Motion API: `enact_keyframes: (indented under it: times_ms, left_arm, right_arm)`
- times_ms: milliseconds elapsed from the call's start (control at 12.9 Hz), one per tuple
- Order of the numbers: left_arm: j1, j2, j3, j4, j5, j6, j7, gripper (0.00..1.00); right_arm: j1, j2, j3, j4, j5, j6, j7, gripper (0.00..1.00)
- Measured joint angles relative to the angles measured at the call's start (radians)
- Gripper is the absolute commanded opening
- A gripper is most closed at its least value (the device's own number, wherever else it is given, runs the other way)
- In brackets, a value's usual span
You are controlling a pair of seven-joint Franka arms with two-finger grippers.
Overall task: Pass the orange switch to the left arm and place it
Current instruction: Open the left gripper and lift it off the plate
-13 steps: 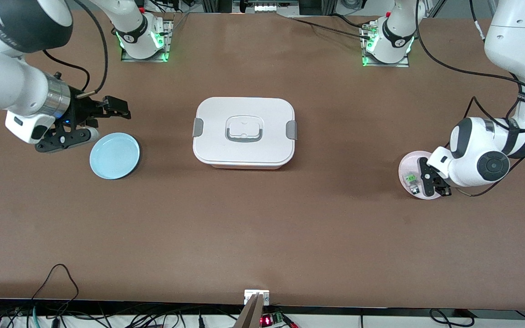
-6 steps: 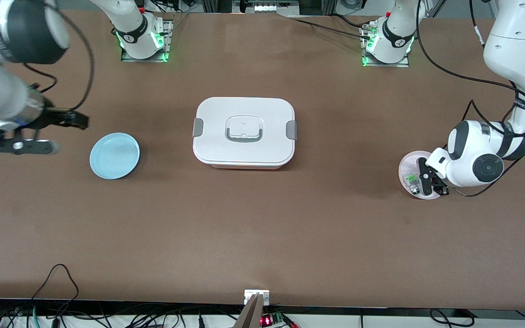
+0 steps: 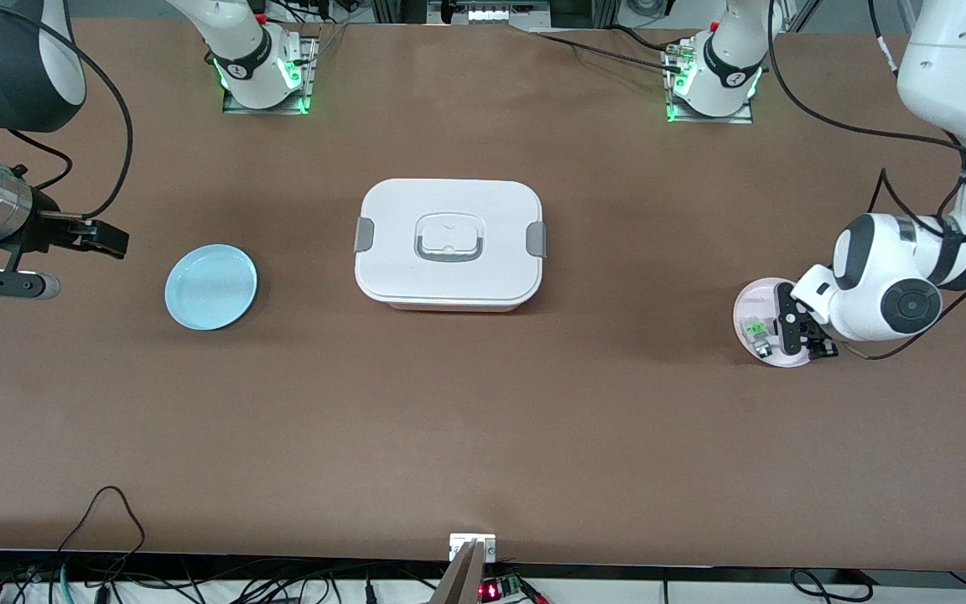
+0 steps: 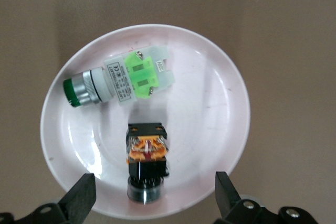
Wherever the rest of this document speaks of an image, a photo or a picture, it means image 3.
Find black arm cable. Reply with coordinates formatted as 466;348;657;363
766;0;966;363
0;0;134;222

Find small white mounting bracket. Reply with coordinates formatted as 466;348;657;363
449;534;497;562

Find light blue plate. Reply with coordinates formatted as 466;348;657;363
165;244;258;331

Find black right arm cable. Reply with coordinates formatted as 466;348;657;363
0;0;134;222

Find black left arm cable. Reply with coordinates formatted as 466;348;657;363
766;0;966;363

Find black coiled cable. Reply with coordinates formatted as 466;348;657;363
791;568;871;602

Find white lidded storage box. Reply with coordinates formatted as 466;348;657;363
354;178;548;313

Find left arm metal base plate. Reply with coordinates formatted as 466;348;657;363
663;42;755;125

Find aluminium frame with light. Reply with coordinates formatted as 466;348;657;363
370;0;620;27

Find pink plate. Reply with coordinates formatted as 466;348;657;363
733;278;823;368

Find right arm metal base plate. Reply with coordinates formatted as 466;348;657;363
222;34;319;115

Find circuit board with red display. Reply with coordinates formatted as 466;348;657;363
480;574;527;601

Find grey metal bar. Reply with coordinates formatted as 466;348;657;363
430;539;489;604

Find black cables along table edge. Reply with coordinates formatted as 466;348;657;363
532;27;687;66

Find black looped cable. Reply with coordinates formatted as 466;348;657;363
55;486;147;580

